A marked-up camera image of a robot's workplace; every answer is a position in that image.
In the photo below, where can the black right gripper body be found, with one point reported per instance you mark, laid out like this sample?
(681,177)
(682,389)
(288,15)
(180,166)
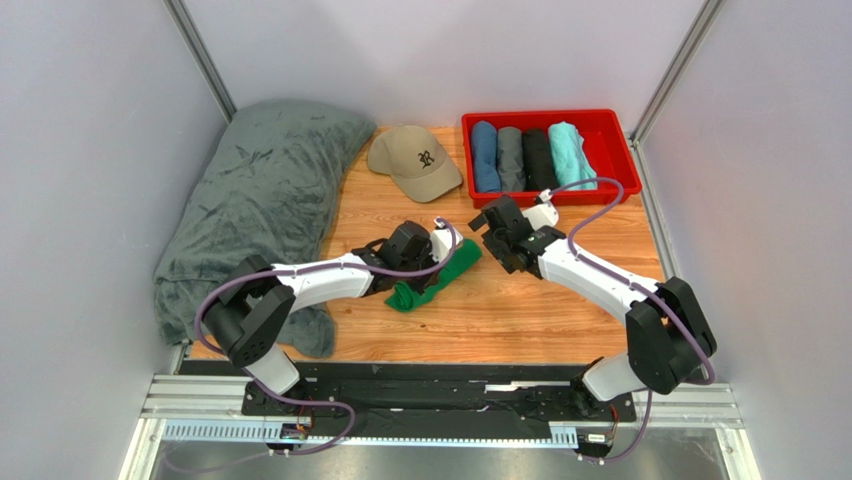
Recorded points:
(497,241)

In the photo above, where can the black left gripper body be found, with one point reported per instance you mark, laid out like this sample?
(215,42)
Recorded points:
(424,260)

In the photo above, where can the green t-shirt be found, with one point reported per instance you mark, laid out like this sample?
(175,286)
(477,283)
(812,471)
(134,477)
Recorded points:
(407,299)

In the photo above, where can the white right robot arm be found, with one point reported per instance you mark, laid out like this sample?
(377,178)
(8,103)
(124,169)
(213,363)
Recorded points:
(669,341)

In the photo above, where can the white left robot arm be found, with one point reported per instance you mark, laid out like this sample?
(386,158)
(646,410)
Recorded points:
(246,313)

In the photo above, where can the black rolled t-shirt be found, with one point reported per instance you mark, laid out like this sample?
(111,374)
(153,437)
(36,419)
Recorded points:
(538,162)

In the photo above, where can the blue rolled t-shirt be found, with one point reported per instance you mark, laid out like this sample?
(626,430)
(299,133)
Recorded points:
(484,139)

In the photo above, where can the grey rolled t-shirt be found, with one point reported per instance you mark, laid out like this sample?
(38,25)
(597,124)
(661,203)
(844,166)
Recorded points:
(510,163)

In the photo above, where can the turquoise rolled t-shirt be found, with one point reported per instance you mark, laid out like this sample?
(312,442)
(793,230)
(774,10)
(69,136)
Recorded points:
(570,162)

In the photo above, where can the tan baseball cap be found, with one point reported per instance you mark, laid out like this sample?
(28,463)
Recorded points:
(415,161)

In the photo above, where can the red plastic bin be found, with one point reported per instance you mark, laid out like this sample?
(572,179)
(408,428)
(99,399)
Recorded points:
(605,144)

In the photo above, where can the grey plush pillow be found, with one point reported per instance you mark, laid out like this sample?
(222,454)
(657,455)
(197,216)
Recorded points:
(272,189)

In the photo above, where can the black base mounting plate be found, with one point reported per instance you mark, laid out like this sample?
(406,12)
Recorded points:
(453,401)

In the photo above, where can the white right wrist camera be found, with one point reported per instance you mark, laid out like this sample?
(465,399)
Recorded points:
(543,212)

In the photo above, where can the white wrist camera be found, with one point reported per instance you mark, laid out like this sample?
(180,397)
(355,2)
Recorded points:
(444,237)
(543,212)

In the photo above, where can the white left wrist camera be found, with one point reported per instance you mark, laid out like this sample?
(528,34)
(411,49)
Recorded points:
(444,237)

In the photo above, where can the aluminium frame rail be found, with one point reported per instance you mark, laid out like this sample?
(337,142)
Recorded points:
(206,420)

